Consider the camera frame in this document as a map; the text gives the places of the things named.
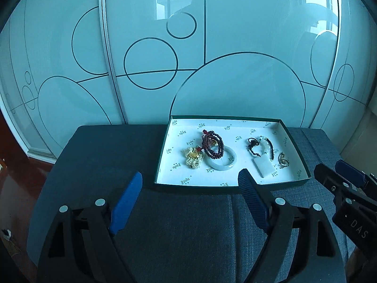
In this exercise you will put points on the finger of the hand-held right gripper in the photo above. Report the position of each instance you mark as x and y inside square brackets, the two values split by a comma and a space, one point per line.
[350, 174]
[330, 179]

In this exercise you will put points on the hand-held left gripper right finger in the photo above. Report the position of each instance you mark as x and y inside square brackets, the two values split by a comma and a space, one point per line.
[253, 200]

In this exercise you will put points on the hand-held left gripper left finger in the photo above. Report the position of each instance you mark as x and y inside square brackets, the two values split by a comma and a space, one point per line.
[126, 203]

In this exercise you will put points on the green jewelry box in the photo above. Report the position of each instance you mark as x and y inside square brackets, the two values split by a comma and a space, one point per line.
[235, 174]

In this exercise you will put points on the white jade bangle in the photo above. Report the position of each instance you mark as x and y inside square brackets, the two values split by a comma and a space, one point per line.
[221, 166]

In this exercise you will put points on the dark grey fabric cover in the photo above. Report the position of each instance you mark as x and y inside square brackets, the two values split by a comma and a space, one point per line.
[176, 227]

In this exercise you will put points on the white glass sliding wardrobe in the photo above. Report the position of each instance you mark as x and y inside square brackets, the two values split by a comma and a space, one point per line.
[88, 50]

